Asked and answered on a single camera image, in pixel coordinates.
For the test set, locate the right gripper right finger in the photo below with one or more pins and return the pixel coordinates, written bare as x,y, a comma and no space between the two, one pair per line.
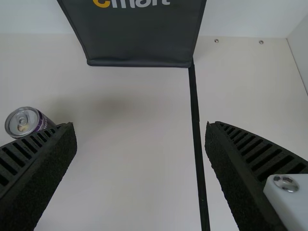
245,173

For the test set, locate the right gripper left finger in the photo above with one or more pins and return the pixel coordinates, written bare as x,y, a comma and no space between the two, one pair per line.
36,168

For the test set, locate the black strip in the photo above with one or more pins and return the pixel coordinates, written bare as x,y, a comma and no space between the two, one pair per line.
195,108

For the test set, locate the dark grey bag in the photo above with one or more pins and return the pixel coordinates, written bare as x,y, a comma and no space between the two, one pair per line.
139,31

